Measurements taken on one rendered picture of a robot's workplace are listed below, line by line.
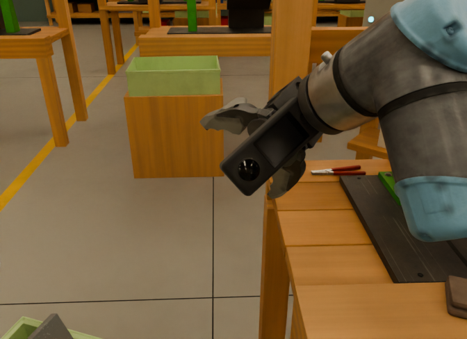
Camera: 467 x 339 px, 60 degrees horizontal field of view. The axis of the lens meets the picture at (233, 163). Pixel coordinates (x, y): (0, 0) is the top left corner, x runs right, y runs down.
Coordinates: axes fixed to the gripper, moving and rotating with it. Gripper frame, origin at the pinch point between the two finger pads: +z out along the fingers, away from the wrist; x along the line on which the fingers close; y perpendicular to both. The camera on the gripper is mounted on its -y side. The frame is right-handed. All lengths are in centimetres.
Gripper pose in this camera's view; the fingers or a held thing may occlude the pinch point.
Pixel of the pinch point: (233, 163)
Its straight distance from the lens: 57.9
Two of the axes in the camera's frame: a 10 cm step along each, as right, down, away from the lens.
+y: 5.7, -6.4, 5.2
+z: -4.6, 2.7, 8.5
